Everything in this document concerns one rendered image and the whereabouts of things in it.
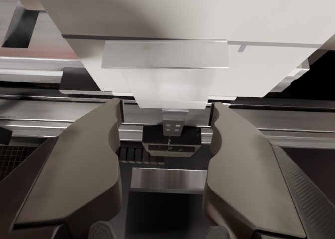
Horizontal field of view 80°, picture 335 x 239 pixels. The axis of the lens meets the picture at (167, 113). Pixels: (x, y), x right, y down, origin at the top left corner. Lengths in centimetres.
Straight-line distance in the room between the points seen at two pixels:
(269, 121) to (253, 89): 30
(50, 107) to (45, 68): 27
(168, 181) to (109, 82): 12
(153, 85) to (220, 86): 7
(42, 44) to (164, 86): 15
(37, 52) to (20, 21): 7
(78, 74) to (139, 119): 24
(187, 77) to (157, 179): 11
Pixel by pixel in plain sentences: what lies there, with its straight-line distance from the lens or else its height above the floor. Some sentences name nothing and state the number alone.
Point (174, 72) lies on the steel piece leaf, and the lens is 18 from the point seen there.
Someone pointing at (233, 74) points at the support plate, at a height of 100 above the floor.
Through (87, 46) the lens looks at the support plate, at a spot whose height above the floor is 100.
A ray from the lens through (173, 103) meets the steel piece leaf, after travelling 25.
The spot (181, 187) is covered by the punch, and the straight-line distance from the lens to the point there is 22.
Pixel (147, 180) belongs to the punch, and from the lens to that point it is 22.
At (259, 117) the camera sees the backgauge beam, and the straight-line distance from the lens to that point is 52.
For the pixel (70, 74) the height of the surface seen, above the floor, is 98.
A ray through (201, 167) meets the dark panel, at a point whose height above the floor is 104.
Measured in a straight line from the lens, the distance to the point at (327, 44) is 42.
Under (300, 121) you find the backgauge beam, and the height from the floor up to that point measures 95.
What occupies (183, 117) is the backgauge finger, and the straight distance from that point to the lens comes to 29.
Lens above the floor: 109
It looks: 19 degrees down
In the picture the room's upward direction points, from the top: 178 degrees counter-clockwise
